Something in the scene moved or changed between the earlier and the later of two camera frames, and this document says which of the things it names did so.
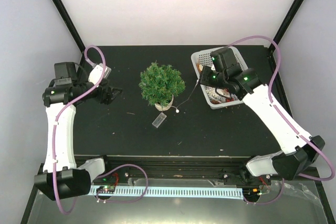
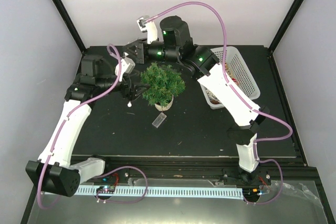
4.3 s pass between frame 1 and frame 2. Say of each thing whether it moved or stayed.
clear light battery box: stayed
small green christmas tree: stayed
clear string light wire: moved
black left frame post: stayed
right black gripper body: moved
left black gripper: moved
